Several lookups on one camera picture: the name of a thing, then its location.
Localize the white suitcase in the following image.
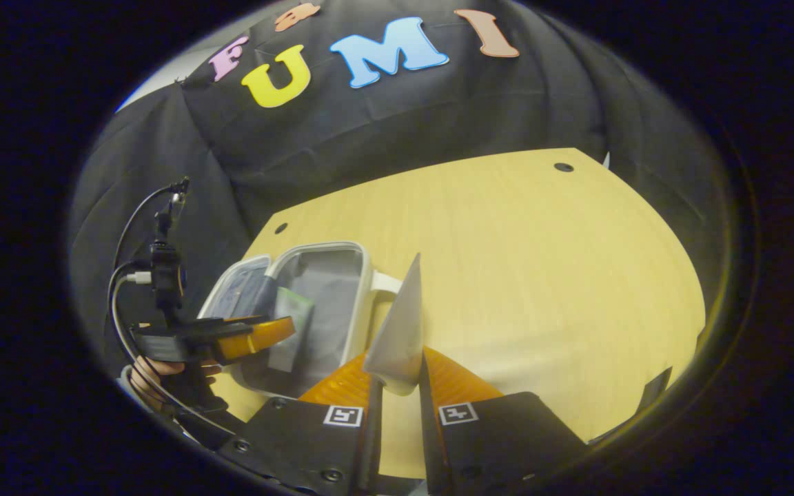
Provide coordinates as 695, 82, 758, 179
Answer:
197, 240, 405, 401

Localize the silver skin care tube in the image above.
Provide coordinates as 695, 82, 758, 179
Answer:
362, 253, 425, 397

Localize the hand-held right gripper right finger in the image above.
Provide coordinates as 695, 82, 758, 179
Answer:
418, 347, 591, 496

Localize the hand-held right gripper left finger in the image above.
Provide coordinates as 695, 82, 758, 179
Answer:
216, 351, 385, 496

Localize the green skin care sachet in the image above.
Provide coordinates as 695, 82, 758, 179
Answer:
268, 287, 316, 373

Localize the black backdrop cloth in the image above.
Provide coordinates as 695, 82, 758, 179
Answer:
70, 0, 735, 366

